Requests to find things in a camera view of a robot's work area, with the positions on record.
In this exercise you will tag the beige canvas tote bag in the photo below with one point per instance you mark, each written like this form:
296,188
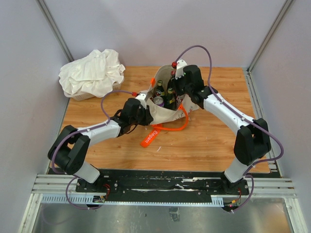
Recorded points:
163,115

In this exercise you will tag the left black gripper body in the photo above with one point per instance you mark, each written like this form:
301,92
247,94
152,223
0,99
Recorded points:
143,118

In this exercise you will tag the green bottle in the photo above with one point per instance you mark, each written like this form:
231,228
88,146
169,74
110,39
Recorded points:
159,90
170,100

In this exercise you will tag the green bottle left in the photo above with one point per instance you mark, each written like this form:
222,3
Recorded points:
159,90

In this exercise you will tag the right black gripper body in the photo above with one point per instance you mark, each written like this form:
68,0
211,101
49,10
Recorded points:
181,86

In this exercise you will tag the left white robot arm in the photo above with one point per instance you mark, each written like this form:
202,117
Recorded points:
70,148

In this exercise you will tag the aluminium rail frame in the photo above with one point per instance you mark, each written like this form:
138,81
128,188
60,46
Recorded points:
61,189

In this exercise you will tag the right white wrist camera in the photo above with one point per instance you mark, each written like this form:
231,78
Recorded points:
179,68

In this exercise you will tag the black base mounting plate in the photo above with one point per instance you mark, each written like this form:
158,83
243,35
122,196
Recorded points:
148,186

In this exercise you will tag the red cola can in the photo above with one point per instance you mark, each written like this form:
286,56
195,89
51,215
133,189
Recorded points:
179,99

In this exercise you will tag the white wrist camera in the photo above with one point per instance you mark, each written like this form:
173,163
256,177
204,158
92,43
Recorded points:
143,97
179,68

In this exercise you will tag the green bottle front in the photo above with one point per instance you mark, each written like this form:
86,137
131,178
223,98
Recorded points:
170,100

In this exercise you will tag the dark cola glass bottle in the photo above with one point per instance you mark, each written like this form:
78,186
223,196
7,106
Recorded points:
170,82

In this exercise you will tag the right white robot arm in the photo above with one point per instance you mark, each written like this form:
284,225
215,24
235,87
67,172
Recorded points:
252,140

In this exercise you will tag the crumpled white cloth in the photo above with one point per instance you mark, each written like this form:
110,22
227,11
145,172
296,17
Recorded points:
96,74

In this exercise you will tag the purple soda can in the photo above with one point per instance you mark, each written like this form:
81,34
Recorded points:
159,101

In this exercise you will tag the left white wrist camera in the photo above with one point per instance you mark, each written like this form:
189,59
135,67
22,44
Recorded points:
143,97

